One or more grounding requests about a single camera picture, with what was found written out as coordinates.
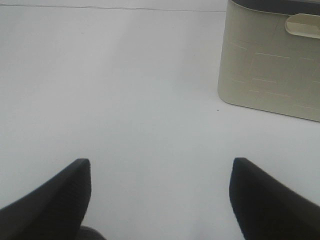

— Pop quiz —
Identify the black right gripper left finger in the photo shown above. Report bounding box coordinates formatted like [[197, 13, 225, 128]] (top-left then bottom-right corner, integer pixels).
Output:
[[0, 158, 92, 240]]

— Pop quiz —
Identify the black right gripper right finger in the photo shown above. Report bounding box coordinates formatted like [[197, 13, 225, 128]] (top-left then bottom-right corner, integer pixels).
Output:
[[229, 157, 320, 240]]

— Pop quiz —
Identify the beige plastic basket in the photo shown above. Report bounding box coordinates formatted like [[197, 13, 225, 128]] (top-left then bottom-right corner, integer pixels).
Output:
[[217, 0, 320, 121]]

